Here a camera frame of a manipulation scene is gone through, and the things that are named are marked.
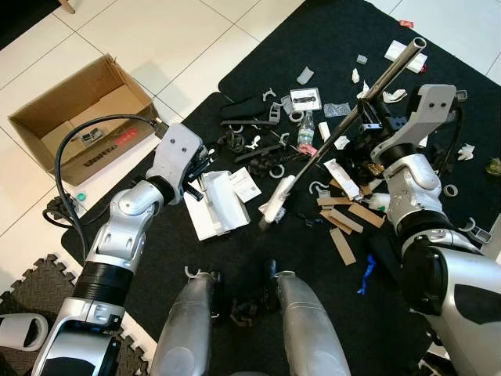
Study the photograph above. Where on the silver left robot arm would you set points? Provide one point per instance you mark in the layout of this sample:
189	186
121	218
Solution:
125	223

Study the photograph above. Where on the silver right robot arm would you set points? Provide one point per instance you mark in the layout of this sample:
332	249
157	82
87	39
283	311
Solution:
450	290

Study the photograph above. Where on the black floor mat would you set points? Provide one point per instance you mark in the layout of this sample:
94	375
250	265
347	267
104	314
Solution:
329	39
290	251

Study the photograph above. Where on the white plastic piece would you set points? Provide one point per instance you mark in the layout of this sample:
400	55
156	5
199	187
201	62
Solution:
395	95

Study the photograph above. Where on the clear bubble wrap piece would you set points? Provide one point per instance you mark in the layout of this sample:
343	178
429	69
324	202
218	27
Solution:
337	110

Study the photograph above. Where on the small white printed card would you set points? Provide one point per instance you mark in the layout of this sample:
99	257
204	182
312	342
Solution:
246	184

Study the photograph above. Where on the small grey cube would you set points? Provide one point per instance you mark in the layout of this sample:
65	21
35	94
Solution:
362	59

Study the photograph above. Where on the white tube package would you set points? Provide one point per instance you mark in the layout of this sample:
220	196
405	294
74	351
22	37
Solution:
342	178

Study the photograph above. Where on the clear plastic bottle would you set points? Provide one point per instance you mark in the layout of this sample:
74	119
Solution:
305	131

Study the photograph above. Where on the long white box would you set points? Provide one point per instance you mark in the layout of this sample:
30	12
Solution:
407	56

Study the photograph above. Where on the long black bar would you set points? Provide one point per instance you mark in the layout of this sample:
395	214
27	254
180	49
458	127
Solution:
246	108

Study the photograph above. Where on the grey plastic piece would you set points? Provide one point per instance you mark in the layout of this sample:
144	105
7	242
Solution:
305	76

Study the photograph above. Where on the brown cardboard strip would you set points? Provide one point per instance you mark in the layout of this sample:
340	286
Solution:
342	222
335	201
340	247
365	213

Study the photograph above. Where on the grey plastic clip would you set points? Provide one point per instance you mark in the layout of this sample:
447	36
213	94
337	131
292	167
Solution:
462	95

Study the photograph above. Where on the white crumpled paper scrap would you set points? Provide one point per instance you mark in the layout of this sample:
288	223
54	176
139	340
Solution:
466	151

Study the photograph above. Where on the small red scrap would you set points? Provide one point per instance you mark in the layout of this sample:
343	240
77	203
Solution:
405	23

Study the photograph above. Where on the small teal cap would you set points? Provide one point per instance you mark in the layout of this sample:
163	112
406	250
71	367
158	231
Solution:
81	192

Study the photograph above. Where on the small green scrap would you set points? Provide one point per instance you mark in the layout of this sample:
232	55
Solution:
493	166

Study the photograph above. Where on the black plastic clump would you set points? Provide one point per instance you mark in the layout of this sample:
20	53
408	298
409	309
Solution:
59	207

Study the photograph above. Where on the blue ribbon scrap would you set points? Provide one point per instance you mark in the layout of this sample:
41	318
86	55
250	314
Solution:
366	274

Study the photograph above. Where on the open brown cardboard box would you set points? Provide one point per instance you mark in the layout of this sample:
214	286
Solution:
47	129

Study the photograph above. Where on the silver left robot leg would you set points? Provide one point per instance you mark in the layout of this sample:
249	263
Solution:
186	329

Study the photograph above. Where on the silver robot leg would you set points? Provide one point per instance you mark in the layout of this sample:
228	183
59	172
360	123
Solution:
309	329
186	329

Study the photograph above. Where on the silver right robot leg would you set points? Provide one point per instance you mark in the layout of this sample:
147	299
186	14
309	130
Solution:
309	329

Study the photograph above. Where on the black foam puzzle mat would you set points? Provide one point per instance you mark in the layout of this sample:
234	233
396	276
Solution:
31	290

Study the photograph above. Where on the white slipper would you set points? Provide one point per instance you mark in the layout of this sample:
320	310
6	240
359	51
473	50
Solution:
19	329

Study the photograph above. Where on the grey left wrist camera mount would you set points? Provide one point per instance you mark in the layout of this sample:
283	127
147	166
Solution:
178	149

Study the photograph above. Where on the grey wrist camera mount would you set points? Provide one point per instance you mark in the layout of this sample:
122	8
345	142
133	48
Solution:
178	149
432	106

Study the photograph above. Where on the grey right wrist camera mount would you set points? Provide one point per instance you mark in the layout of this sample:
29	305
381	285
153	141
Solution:
432	106

